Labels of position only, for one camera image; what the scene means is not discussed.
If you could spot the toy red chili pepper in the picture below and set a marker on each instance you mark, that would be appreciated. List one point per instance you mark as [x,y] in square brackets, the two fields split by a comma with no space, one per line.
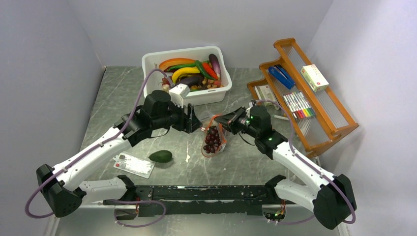
[209,70]

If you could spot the white plastic bin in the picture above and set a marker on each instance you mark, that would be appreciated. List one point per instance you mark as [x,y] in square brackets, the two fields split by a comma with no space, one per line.
[208,91]

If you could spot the toy orange papaya slice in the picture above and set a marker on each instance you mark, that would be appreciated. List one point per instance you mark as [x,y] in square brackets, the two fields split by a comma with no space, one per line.
[173,62]

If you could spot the small white box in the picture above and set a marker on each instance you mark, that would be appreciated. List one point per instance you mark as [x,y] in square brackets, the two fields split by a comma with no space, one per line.
[267,95]

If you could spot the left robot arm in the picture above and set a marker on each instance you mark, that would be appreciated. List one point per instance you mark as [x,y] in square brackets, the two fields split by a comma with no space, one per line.
[64,186]

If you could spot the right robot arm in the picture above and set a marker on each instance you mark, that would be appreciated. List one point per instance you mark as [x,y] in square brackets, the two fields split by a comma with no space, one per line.
[330,198]

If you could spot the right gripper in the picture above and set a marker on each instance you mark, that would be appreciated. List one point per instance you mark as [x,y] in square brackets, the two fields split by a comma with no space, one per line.
[230,120]

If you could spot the white marker pen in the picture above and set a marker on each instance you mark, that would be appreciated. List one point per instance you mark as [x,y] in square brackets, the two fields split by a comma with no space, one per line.
[280,117]

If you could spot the toy purple eggplant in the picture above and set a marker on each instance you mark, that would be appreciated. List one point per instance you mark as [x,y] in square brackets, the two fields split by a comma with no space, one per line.
[190,81]

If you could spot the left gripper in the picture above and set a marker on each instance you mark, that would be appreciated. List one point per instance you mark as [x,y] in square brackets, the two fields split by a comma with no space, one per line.
[188,124]

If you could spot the toy green chili pepper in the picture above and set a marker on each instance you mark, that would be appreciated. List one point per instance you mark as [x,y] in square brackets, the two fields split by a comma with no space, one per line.
[174,68]

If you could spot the toy yellow banana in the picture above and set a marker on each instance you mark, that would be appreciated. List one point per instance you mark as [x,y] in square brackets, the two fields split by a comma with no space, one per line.
[182,71]

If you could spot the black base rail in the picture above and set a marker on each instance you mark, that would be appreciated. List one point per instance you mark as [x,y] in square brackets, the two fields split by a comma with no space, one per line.
[215,199]

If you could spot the toy green avocado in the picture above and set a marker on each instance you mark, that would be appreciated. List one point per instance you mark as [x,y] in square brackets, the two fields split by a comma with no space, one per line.
[161,156]

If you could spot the white red box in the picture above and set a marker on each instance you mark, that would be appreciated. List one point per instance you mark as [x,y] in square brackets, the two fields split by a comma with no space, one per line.
[314,77]

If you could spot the wooden shelf rack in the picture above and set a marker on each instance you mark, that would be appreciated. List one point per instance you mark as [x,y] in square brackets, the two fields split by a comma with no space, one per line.
[331,122]

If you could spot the toy red grapes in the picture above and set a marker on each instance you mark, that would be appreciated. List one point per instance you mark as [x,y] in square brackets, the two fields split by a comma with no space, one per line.
[165,82]

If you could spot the toy dark grapes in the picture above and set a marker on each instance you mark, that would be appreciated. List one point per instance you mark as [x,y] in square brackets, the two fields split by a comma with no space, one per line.
[212,141]

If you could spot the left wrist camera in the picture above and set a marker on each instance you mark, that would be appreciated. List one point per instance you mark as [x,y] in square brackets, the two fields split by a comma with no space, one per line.
[178,94]

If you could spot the coloured marker set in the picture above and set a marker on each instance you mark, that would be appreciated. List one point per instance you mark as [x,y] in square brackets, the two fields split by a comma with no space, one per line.
[298,105]

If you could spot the flat clear packet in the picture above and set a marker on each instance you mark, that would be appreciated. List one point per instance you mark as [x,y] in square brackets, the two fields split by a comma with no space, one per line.
[133,165]

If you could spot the clear zip top bag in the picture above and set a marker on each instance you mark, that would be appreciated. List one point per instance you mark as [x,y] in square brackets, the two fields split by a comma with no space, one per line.
[207,119]

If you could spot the blue stapler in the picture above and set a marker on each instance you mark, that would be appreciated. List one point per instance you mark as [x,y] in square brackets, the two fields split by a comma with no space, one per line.
[278,72]

